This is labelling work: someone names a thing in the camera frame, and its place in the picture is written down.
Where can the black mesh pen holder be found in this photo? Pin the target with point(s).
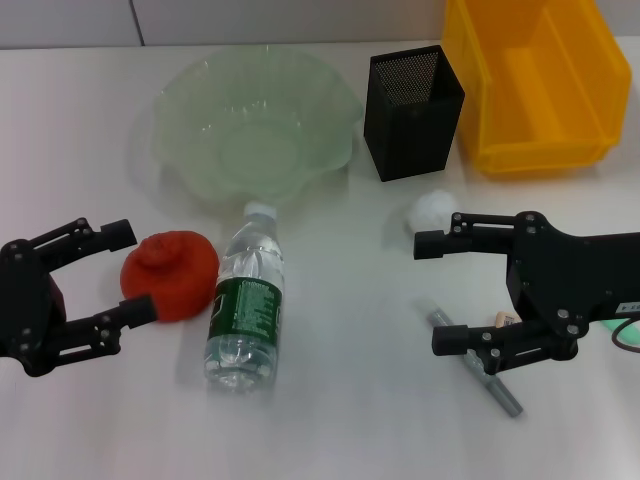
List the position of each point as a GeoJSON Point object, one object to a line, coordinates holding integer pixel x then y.
{"type": "Point", "coordinates": [410, 135]}

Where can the green wavy glass fruit plate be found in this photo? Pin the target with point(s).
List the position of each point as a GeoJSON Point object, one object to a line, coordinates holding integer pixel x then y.
{"type": "Point", "coordinates": [260, 120]}

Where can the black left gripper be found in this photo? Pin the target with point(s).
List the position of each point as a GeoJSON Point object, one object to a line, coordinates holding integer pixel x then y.
{"type": "Point", "coordinates": [25, 310]}

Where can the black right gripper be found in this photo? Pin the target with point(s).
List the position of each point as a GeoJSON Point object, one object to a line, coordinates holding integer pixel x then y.
{"type": "Point", "coordinates": [565, 275]}

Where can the clear green-label water bottle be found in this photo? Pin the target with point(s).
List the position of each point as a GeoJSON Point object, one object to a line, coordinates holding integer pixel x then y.
{"type": "Point", "coordinates": [245, 305]}

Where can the beige eraser with barcode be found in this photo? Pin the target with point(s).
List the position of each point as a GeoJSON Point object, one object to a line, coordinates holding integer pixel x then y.
{"type": "Point", "coordinates": [504, 319]}

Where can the grey marker pen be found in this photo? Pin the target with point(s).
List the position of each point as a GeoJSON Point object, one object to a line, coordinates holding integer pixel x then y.
{"type": "Point", "coordinates": [500, 392]}

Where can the white paper ball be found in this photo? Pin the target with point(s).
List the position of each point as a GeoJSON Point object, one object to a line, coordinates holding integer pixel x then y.
{"type": "Point", "coordinates": [432, 207]}

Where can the red-orange knitted toy orange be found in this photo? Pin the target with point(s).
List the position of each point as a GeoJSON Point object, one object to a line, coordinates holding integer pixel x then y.
{"type": "Point", "coordinates": [175, 275]}

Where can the yellow plastic storage bin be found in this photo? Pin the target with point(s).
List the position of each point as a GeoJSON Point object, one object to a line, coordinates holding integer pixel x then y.
{"type": "Point", "coordinates": [540, 100]}

